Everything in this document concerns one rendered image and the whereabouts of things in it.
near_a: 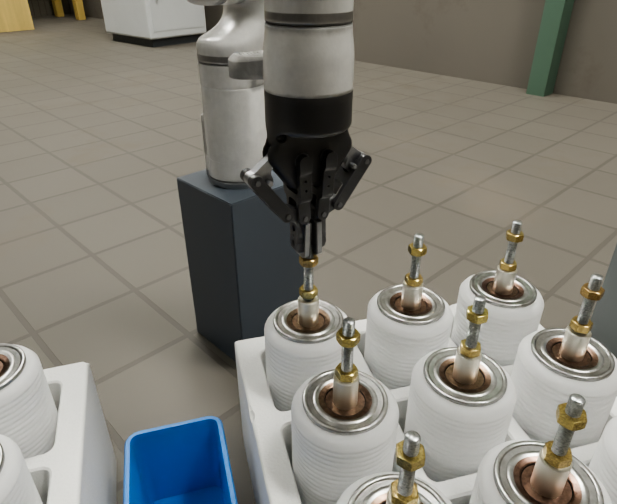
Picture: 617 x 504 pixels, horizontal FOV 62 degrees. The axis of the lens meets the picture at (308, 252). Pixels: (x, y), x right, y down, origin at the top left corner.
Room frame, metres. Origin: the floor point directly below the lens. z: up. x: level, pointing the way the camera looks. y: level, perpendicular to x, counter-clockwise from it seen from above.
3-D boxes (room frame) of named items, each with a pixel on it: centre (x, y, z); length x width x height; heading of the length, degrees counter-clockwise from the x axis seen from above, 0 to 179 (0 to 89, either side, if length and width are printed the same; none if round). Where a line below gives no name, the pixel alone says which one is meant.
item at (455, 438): (0.36, -0.15, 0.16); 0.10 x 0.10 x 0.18
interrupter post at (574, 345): (0.39, -0.26, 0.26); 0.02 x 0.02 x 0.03
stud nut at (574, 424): (0.24, -0.18, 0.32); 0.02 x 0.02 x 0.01; 12
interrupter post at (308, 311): (0.44, 0.00, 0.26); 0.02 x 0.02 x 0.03
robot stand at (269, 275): (0.73, 0.10, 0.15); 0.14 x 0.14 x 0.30; 44
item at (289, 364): (0.44, 0.00, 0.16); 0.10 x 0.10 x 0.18
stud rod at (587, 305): (0.39, -0.26, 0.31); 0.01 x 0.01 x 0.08
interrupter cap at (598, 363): (0.39, -0.26, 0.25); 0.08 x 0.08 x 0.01
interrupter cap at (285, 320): (0.44, 0.00, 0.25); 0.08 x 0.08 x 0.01
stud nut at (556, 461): (0.24, -0.18, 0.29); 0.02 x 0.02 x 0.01; 12
